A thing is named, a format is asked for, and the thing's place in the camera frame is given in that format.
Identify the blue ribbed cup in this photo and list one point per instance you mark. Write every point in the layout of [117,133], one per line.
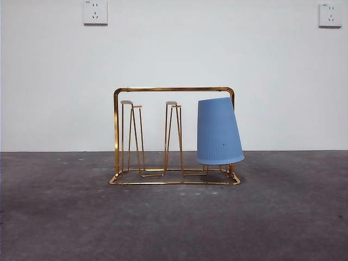
[217,136]

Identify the white wall socket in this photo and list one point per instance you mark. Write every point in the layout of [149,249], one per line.
[95,12]
[330,15]

